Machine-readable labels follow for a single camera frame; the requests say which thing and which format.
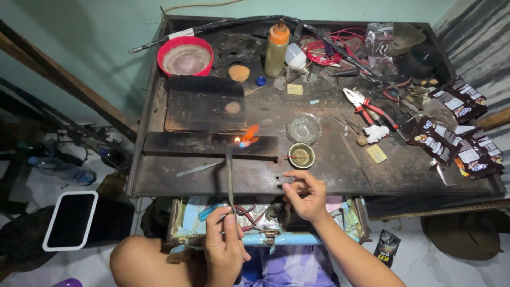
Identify person's right hand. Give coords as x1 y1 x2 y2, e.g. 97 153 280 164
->
281 170 330 224

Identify person's left hand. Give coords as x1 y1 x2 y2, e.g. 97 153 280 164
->
204 206 252 280

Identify thin metal blowtorch pipe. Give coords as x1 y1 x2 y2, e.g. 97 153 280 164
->
225 144 241 240

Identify cluttered open drawer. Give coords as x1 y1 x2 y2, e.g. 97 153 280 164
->
167 195 372 248

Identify blue lighter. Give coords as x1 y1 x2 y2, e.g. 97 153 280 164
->
198 202 226 222

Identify small brass cup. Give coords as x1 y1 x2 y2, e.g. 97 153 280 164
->
287 143 316 170

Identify person's purple shorts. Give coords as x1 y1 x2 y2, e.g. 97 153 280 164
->
238 245 340 287

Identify ribbed glass bowl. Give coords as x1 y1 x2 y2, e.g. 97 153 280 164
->
287 113 323 144

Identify person's bare knee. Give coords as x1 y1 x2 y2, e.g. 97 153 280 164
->
109 235 209 287

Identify yellow striped card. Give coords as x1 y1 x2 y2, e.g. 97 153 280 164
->
365 144 389 165

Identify metal tweezers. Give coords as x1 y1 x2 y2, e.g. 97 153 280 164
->
334 115 364 137

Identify flat metal file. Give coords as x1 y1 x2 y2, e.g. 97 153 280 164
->
176 160 226 178

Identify black sachet wrapper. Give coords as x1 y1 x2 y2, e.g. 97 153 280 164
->
373 229 402 269

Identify white crumpled cloth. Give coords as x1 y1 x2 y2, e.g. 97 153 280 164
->
363 124 390 144

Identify long black wooden bar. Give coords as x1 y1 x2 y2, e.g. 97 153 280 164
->
142 131 279 161

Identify dark brown coffee sachet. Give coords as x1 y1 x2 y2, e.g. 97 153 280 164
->
428 77 488 124
407 115 463 166
454 128 506 179

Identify large black charcoal block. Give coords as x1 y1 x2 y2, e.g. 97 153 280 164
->
164 74 248 133

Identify white light bulb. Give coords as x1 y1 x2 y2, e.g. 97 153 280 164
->
284 43 310 75

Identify orange-capped yellow bottle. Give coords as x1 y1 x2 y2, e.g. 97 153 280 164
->
264 19 291 79

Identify tablet with white case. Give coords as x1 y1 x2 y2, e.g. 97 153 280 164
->
42 190 99 253

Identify brown round hat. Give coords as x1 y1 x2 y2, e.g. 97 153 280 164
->
421 211 504 262

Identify clear plastic bag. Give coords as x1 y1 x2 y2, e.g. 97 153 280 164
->
365 22 399 75

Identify clear plastic water bottle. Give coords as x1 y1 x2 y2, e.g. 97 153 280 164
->
27 156 97 187

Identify black round container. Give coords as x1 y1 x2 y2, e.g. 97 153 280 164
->
399 44 445 79

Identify red plastic bowl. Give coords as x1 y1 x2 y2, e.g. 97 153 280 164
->
156 36 214 77

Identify brown wooden beam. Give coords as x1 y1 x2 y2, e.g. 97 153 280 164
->
0 19 138 143

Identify red-handled combination pliers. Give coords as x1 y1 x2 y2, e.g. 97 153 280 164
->
342 88 399 130

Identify black-handled screwdriver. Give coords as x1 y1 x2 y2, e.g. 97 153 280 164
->
327 68 360 78

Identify thin red-handled pliers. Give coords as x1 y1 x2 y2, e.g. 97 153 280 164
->
382 77 420 113

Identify tangled red wire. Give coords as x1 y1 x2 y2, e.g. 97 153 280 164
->
301 27 369 67

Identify long black hose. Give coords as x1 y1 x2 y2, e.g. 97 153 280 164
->
129 15 384 81

